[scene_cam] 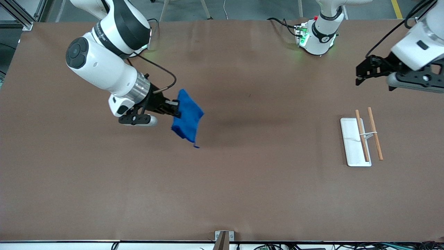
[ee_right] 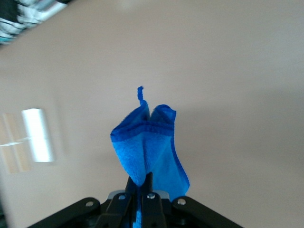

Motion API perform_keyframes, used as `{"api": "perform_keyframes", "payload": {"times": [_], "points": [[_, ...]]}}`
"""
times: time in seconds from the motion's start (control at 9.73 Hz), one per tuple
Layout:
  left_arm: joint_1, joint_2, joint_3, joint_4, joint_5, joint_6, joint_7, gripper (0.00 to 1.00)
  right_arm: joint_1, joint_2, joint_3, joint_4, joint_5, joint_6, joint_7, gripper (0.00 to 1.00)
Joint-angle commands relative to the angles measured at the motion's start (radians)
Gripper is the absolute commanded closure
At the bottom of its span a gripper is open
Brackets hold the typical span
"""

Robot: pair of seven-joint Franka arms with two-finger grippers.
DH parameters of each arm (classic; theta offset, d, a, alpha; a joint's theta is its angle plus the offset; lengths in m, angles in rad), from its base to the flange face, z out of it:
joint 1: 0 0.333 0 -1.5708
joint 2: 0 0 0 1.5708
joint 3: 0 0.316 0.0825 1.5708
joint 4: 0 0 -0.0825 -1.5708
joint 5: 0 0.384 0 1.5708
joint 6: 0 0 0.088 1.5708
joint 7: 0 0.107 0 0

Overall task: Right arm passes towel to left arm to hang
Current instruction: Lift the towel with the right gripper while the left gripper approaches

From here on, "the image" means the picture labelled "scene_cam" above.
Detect blue microfiber towel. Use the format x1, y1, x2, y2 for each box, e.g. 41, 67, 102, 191
171, 89, 205, 149

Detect aluminium frame profile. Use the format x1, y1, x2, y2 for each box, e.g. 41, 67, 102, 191
0, 0, 34, 32
415, 0, 444, 27

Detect black left base cable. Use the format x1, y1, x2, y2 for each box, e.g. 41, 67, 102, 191
267, 17, 299, 37

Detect grey metal camera bracket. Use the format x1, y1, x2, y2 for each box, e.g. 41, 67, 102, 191
214, 231, 235, 250

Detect tangled cable bundle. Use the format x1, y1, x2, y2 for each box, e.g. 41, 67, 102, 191
253, 241, 444, 250

